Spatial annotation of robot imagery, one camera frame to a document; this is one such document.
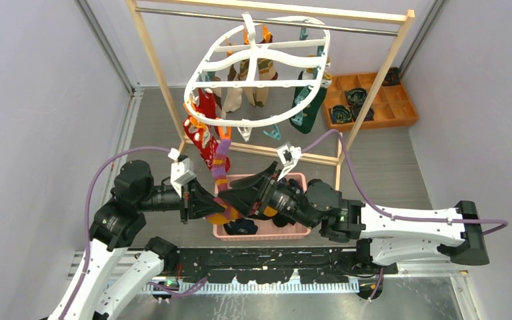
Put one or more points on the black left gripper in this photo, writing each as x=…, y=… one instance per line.
x=200, y=202

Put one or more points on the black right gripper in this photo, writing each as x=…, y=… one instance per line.
x=250, y=188

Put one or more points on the navy santa sock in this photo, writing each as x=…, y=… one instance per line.
x=241, y=227

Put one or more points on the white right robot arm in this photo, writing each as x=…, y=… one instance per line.
x=384, y=235

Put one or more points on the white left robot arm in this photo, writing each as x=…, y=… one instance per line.
x=112, y=231

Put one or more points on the white oval clip hanger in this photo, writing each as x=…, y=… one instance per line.
x=235, y=59

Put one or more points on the pink perforated plastic basket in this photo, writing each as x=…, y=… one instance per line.
x=266, y=232

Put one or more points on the red sock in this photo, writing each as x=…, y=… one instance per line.
x=213, y=143

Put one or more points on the green sock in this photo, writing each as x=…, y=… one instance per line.
x=309, y=114

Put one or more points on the rolled dark sock in tray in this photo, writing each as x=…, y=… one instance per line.
x=355, y=96

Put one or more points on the metal hanging rod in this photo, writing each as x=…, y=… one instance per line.
x=268, y=22

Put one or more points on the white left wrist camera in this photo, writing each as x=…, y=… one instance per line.
x=182, y=171

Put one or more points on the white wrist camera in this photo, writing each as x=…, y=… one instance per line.
x=289, y=157
x=182, y=171

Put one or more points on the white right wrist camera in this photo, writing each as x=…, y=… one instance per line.
x=289, y=157

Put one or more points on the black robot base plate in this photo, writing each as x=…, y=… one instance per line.
x=268, y=265

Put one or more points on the wooden clothes rack frame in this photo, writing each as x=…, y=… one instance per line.
x=278, y=33

